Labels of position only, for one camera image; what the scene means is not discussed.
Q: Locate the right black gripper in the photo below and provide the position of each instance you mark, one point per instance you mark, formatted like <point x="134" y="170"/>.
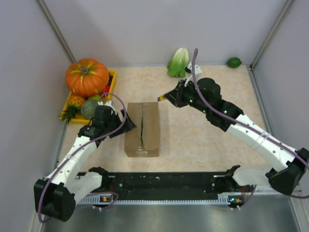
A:
<point x="175" y="96"/>

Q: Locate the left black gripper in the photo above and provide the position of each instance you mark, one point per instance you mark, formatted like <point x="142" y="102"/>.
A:
<point x="129" y="125"/>

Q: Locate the yellow utility knife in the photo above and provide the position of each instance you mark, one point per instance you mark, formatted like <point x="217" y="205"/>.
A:
<point x="161" y="98"/>

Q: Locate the brown cardboard express box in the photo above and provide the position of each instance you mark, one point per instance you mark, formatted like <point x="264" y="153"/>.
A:
<point x="144" y="140"/>

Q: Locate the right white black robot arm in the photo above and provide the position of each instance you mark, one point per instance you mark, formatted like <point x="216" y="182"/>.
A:
<point x="288" y="164"/>

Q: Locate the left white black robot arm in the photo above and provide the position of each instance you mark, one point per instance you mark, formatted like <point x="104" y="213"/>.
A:
<point x="58" y="194"/>

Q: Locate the grey green melon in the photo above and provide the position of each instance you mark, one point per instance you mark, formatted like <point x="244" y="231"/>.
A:
<point x="88" y="108"/>

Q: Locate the green pear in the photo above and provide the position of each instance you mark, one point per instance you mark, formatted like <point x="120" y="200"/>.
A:
<point x="95" y="97"/>

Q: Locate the green white cabbage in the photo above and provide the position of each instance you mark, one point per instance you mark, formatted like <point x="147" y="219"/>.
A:
<point x="176" y="66"/>

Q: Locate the red pepper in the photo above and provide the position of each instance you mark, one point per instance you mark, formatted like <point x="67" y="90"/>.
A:
<point x="107" y="89"/>

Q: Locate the yellow plastic tray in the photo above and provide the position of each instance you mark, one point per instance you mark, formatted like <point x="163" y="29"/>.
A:
<point x="79" y="118"/>

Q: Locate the orange pineapple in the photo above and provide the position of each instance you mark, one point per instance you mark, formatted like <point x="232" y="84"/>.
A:
<point x="74" y="104"/>

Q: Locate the orange pumpkin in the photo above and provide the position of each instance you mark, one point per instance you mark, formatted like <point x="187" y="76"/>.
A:
<point x="87" y="77"/>

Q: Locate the green lime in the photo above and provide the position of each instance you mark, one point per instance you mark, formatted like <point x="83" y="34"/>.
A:
<point x="234" y="62"/>

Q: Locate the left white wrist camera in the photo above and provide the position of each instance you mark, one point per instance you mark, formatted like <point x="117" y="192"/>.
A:
<point x="109" y="103"/>

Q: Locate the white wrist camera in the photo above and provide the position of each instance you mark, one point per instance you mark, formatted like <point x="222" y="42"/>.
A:
<point x="189" y="72"/>
<point x="109" y="103"/>

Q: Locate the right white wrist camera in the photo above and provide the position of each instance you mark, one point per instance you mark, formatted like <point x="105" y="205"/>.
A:
<point x="189" y="72"/>

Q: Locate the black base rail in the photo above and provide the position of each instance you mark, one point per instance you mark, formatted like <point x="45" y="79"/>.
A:
<point x="160" y="186"/>

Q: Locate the white cable duct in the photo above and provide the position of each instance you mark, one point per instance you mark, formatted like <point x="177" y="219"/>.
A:
<point x="221" y="200"/>

